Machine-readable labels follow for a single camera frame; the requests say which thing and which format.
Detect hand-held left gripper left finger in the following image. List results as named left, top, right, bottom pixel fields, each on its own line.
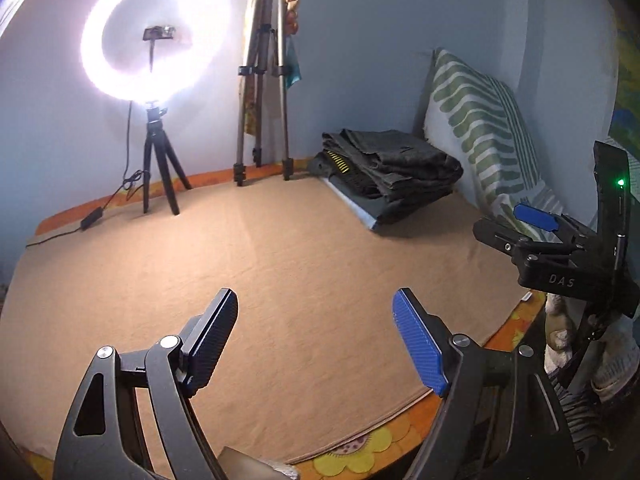
left=52, top=287, right=239, bottom=480

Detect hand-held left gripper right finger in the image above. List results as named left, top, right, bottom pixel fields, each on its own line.
left=392, top=287, right=583, bottom=480

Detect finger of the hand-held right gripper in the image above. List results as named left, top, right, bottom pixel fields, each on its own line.
left=513, top=202, right=598, bottom=248
left=472, top=217, right=586, bottom=261

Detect dark grey folded pants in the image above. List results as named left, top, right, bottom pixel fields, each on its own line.
left=312, top=160, right=458, bottom=231

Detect black pants with yellow print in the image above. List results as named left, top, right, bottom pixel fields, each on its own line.
left=320, top=149, right=396, bottom=197

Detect person's right hand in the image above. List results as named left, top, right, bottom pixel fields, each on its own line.
left=544, top=294, right=577, bottom=367

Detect green striped pillow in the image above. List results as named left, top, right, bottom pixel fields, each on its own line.
left=422, top=49, right=598, bottom=241

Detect tan blanket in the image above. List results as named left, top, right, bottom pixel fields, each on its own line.
left=0, top=172, right=531, bottom=466

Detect dark striped cloth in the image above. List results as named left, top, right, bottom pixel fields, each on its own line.
left=547, top=385, right=613, bottom=461

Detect small black tripod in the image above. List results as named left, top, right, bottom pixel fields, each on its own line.
left=141, top=101, right=193, bottom=216

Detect tall grey tripod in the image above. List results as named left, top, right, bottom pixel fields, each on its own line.
left=234, top=0, right=296, bottom=187

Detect teal hanging cloth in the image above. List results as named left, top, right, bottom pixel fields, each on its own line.
left=286, top=42, right=303, bottom=88

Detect black phone holder clamp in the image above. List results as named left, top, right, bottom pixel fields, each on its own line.
left=142, top=25, right=176, bottom=73

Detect colourful wall hanging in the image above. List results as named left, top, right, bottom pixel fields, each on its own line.
left=611, top=10, right=640, bottom=128

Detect black power cable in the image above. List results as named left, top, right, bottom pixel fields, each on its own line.
left=25, top=102, right=151, bottom=248

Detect ring light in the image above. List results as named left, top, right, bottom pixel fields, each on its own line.
left=80, top=0, right=233, bottom=106

